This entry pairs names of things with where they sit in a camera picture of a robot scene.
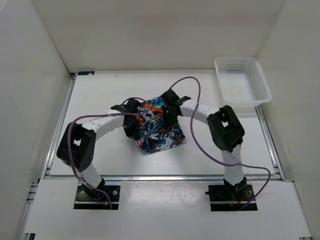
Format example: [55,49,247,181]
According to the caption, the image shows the white plastic basket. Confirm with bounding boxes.
[214,56,272,109]

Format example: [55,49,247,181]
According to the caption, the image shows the dark label sticker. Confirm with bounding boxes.
[77,71,95,76]

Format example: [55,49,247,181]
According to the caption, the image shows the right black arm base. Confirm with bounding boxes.
[205,184,258,212]

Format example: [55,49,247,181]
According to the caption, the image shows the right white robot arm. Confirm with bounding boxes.
[161,89,247,200]

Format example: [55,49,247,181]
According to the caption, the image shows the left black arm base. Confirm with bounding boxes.
[73,184,121,211]

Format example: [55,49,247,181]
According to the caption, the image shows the left aluminium rail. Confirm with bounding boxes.
[15,72,78,240]

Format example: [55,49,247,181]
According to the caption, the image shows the right aluminium rail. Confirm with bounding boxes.
[256,106,313,238]

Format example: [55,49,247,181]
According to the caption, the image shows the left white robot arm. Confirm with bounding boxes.
[56,98,144,200]

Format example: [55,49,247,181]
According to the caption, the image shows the colourful patterned shorts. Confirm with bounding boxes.
[133,96,186,154]

